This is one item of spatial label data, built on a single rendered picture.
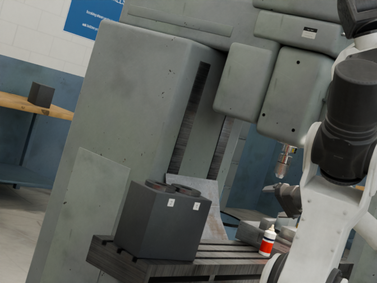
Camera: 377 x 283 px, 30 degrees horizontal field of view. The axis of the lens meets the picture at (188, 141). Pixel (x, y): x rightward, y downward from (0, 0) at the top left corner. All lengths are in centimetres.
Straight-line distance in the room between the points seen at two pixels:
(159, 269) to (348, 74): 76
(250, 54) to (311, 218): 93
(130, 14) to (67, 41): 418
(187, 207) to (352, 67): 67
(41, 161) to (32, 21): 141
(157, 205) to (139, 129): 72
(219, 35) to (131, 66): 35
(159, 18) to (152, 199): 107
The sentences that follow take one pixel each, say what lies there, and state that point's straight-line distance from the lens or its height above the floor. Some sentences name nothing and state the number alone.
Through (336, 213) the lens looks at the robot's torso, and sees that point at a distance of 167.
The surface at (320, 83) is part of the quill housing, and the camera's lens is 236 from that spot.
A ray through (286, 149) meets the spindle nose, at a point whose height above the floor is 129.
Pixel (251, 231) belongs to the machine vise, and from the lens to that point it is 259.
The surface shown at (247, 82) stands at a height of 147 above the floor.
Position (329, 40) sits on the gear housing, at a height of 167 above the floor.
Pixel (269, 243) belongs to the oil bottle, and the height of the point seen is 96.
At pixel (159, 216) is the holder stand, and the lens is 193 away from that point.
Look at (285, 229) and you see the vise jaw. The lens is 252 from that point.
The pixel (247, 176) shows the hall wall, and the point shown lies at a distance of 984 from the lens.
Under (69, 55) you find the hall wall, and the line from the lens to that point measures 711.
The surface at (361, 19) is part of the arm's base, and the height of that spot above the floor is 169.
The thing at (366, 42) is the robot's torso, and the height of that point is 164.
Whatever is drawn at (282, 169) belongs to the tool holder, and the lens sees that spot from 245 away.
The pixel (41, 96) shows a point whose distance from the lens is 617.
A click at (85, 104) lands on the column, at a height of 121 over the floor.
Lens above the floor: 139
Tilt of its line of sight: 4 degrees down
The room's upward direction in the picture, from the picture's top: 17 degrees clockwise
